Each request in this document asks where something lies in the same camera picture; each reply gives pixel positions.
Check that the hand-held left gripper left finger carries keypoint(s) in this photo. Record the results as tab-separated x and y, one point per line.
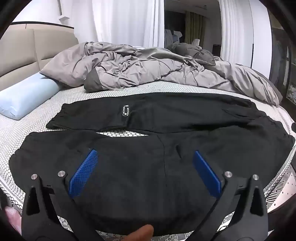
84	171

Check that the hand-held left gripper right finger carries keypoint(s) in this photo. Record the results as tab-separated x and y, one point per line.
207	173

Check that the black pants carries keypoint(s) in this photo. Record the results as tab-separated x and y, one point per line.
138	166

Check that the person's left hand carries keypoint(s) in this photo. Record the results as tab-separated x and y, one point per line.
141	233

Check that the bed with hexagon-patterned sheet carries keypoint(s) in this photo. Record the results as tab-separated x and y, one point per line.
13	132

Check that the pink cloth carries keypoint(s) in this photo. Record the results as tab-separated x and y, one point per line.
10	217

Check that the light blue pillow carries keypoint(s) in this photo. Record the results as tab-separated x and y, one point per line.
23	97

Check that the grey duvet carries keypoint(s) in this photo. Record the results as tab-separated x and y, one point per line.
150	69

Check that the dark grey pillow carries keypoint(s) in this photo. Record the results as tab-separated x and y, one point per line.
194	52

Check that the beige padded headboard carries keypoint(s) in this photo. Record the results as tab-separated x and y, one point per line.
23	51

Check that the dark display cabinet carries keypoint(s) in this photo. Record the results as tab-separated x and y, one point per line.
281	58

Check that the hanging pale clothes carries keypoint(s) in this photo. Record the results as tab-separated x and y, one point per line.
173	37

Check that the white curtain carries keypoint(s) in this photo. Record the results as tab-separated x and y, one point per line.
122	20
231	30

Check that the olive curtain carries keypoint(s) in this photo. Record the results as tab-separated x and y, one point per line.
195	27

